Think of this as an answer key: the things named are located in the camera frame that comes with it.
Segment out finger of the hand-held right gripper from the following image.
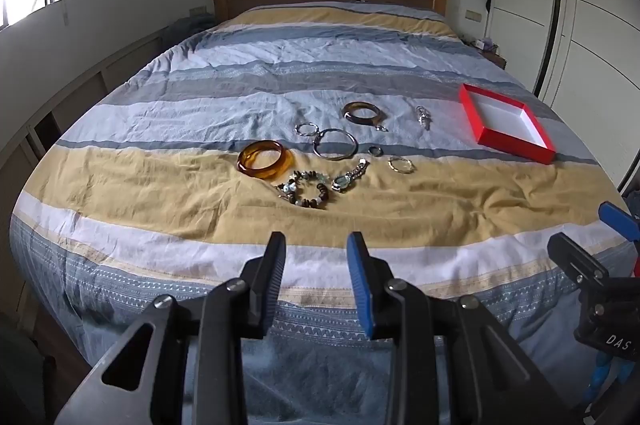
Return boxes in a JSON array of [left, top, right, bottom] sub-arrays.
[[599, 201, 640, 256], [547, 232, 612, 288]]

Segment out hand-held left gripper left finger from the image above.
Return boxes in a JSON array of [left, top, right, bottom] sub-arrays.
[[54, 231, 287, 425]]

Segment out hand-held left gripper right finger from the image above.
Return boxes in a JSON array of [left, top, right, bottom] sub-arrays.
[[346, 231, 566, 425]]

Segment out beaded bracelet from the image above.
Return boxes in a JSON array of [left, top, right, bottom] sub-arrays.
[[276, 171, 333, 210]]

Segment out amber bangle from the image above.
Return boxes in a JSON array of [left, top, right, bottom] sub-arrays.
[[237, 140, 296, 180]]

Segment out plain silver bangle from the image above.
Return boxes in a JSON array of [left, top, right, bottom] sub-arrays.
[[312, 128, 359, 162]]

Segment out red shallow box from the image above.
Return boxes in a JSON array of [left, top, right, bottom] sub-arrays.
[[459, 84, 557, 164]]

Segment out silver wristwatch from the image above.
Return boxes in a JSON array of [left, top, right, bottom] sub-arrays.
[[330, 158, 371, 194]]

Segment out brown tortoiseshell bangle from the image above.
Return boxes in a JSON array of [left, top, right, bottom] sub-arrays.
[[342, 101, 383, 126]]

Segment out wooden nightstand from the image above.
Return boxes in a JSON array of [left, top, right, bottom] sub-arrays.
[[462, 37, 509, 71]]

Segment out white wardrobe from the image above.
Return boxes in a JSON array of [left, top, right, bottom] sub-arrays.
[[487, 0, 640, 188]]

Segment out striped bed cover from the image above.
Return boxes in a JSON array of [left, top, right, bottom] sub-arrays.
[[9, 0, 633, 425]]

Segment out blue-grey cloth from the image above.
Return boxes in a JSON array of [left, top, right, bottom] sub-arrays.
[[164, 16, 217, 48]]

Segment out low wooden shelf unit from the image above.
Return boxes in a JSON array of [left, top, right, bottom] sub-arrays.
[[0, 26, 167, 323]]

